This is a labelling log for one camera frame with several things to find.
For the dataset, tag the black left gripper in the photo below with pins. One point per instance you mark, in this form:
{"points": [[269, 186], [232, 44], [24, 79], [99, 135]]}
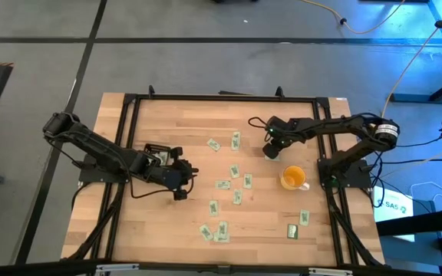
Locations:
{"points": [[169, 174]]}

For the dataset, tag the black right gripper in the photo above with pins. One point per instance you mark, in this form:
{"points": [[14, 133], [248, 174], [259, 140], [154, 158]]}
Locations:
{"points": [[276, 134]]}

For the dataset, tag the pale green stevia packet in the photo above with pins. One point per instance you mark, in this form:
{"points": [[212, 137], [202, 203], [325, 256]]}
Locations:
{"points": [[213, 208], [234, 171], [304, 217], [221, 239], [206, 232], [236, 141], [213, 144], [223, 184], [162, 157], [237, 196], [222, 229], [247, 181], [276, 158]]}

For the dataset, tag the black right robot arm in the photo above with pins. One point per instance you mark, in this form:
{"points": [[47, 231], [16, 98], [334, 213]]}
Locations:
{"points": [[332, 124]]}

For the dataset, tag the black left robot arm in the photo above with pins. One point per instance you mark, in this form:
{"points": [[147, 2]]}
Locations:
{"points": [[102, 148]]}

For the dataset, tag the dark green truvia packet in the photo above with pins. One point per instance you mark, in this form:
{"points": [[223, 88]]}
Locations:
{"points": [[292, 231]]}

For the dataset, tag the black plastic mesh basket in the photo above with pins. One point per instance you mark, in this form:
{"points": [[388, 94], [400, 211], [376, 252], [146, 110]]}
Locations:
{"points": [[154, 146]]}

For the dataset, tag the yellow ceramic mug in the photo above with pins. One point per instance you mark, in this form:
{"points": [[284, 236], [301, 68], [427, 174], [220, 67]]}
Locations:
{"points": [[293, 178]]}

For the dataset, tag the white corner sticker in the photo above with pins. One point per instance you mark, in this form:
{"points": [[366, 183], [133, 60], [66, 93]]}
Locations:
{"points": [[342, 99]]}

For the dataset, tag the white box green logo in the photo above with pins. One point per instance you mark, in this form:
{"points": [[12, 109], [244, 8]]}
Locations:
{"points": [[391, 207]]}

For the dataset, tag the black floor beam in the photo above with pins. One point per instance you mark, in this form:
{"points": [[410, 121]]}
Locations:
{"points": [[416, 227]]}

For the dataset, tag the black frame bracket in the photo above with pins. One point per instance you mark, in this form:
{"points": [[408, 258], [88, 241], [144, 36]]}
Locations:
{"points": [[279, 91], [151, 91]]}

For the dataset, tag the silver rig bracket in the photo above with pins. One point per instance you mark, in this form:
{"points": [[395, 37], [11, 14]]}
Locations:
{"points": [[330, 271], [117, 267]]}

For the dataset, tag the blue-lit bench leg frame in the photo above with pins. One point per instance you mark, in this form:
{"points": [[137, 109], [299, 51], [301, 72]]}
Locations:
{"points": [[428, 99]]}

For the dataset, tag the black camera rig bar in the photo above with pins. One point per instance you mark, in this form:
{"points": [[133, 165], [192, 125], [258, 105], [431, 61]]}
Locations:
{"points": [[33, 268]]}

